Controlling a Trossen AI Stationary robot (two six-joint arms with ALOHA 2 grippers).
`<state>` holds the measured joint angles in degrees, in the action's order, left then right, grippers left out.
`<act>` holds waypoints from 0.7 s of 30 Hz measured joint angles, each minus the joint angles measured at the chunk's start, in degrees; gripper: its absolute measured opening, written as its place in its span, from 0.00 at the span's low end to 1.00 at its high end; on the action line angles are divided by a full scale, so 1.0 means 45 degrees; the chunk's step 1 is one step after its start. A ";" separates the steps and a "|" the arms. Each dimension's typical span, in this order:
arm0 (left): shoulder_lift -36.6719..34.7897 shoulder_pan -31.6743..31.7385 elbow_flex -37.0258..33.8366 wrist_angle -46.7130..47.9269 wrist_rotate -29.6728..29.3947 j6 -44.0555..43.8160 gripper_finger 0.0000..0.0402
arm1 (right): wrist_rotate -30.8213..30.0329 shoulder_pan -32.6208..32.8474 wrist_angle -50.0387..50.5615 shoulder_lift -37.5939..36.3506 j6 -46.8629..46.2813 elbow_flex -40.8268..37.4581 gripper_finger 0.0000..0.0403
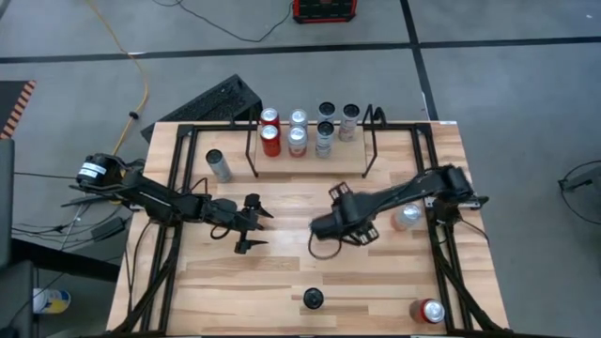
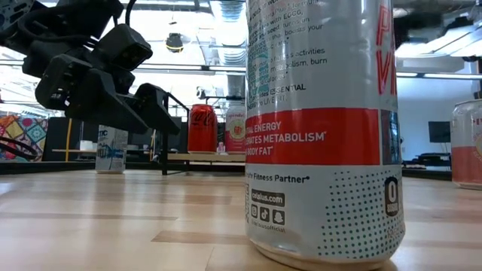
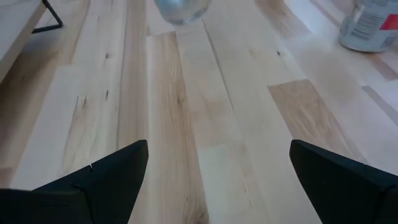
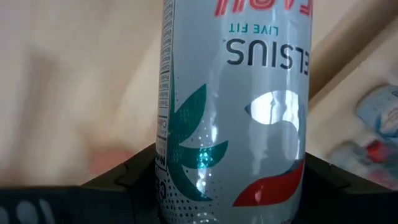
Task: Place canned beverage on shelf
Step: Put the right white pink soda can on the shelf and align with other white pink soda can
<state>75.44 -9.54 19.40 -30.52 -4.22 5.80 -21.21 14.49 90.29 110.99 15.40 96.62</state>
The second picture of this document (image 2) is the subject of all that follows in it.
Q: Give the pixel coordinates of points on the black wall monitor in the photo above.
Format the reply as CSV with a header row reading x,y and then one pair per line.
x,y
439,131

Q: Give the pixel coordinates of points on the colourful patterned tapestry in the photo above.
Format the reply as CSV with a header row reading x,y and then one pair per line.
x,y
22,130

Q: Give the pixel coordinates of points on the pink white sparkling water can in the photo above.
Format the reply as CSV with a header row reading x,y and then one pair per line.
x,y
467,150

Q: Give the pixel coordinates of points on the black office partition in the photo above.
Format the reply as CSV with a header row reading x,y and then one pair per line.
x,y
56,139

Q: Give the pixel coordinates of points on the white blue Celsius can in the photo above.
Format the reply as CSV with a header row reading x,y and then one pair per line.
x,y
111,154

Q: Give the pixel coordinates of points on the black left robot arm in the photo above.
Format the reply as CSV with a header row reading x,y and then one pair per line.
x,y
86,15

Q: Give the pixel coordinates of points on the wooden shelf with black frame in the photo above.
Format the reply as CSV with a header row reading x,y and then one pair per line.
x,y
203,157

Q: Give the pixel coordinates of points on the red Coca-Cola can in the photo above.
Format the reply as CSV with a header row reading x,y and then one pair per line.
x,y
202,130

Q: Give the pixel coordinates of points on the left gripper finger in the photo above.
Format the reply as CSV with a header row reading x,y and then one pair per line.
x,y
105,109
158,109

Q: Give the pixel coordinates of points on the small white box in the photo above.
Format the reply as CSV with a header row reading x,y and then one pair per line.
x,y
86,145

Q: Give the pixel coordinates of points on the black aluminium table frame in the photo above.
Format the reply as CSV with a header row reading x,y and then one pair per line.
x,y
56,166

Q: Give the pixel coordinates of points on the white red-band Celsius can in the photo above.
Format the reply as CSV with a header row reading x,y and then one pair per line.
x,y
320,135

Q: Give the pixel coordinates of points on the black desk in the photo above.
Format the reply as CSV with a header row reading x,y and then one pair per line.
x,y
429,160

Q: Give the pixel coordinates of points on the black dome ceiling fixture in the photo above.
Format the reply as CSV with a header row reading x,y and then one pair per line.
x,y
174,43

